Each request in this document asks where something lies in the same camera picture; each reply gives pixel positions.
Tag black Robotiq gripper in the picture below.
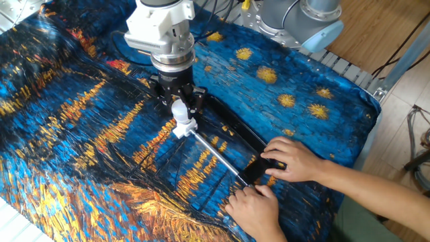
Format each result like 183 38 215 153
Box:
148 65 207 117

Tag white lamp socket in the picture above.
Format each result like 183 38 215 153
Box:
171 117 199 140

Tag black C-clamp with silver screw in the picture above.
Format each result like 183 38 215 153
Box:
189 93 280 188

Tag person's right forearm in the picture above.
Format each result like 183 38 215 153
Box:
314 159 430 240

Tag person's left forearm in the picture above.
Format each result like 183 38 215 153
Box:
257 227 289 242

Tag person's right hand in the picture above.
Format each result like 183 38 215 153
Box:
260 136 327 183

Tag person's left hand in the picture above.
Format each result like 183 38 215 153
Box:
224 184 285 240

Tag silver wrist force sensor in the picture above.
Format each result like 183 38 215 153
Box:
150 32 196 74

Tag white vented wrist housing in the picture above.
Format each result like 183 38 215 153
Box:
123 0 196 54

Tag starry night painting tablecloth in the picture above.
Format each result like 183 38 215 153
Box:
0 0 382 242

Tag green trousers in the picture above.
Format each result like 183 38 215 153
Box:
331 194 404 242

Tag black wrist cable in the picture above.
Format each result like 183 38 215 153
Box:
110 0 243 67

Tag black floor cable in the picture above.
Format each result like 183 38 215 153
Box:
371 9 430 81

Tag aluminium frame bar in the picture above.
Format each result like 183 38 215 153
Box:
365 19 430 105

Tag grey hose bundle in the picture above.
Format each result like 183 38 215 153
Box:
404 104 430 192

